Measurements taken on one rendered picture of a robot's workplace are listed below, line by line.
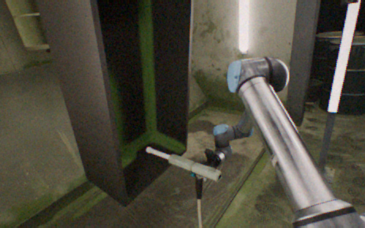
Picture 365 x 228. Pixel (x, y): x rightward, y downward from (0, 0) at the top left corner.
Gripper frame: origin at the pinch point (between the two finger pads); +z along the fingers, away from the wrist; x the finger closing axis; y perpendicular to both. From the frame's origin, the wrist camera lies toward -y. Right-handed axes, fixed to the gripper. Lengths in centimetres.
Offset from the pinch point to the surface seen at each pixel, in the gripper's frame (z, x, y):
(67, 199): 19, 112, 58
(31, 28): 3, 142, -73
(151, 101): -32, 59, -22
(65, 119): -8, 144, 2
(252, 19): -185, 40, -84
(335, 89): -103, -51, -31
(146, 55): -27, 57, -55
